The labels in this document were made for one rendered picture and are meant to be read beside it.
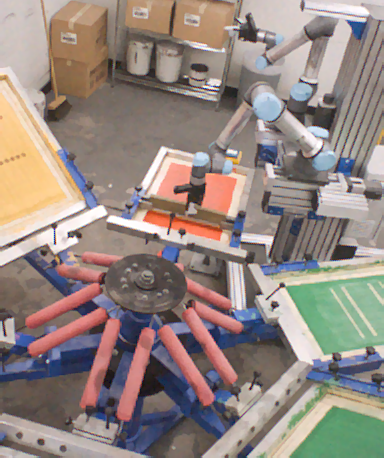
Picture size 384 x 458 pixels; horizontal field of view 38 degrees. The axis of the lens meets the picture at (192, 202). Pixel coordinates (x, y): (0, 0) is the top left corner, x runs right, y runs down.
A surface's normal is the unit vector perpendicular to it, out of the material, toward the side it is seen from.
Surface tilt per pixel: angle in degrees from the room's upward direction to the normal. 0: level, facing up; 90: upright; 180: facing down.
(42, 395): 0
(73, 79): 90
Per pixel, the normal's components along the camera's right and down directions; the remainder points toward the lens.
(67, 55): -0.15, 0.58
